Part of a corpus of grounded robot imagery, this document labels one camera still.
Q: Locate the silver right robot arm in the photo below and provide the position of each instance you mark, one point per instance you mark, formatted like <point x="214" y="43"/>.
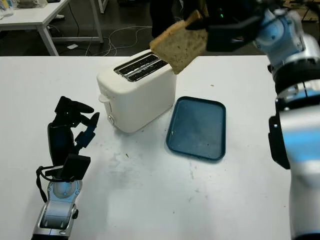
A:
<point x="300" y="125"/>

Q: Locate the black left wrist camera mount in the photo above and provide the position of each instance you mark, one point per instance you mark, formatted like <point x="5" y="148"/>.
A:
<point x="75" y="167"/>

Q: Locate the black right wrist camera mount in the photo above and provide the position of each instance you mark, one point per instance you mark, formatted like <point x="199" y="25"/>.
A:
<point x="225" y="37"/>

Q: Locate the white paper sheet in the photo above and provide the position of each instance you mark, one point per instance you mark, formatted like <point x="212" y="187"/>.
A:
<point x="72" y="46"/>

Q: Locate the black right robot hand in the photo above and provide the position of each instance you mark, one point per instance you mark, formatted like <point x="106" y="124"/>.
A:
<point x="197" y="25"/>

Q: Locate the white two-slot toaster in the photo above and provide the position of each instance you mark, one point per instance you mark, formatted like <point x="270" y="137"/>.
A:
<point x="142" y="100"/>

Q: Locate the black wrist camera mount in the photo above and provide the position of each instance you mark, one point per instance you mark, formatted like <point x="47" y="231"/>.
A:
<point x="225" y="37"/>
<point x="75" y="167"/>

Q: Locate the toaster control knob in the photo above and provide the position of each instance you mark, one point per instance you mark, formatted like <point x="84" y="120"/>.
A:
<point x="111" y="119"/>

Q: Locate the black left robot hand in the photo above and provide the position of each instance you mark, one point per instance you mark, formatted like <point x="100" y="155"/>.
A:
<point x="60" y="142"/>

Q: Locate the white toaster lever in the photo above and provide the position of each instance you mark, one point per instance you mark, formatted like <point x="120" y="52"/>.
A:
<point x="103" y="98"/>

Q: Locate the person in dark blue shirt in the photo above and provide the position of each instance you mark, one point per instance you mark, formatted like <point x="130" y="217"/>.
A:
<point x="161" y="17"/>

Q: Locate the slice of brown bread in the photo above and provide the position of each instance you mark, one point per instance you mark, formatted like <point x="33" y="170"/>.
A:
<point x="180" y="47"/>

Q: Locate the blue plastic tray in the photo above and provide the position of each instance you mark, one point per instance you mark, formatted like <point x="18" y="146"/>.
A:
<point x="197" y="127"/>

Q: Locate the white office desk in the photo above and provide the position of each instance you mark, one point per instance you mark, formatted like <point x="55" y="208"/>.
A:
<point x="30" y="22"/>

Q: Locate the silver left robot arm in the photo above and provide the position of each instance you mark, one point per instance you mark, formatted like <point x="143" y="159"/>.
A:
<point x="57" y="210"/>

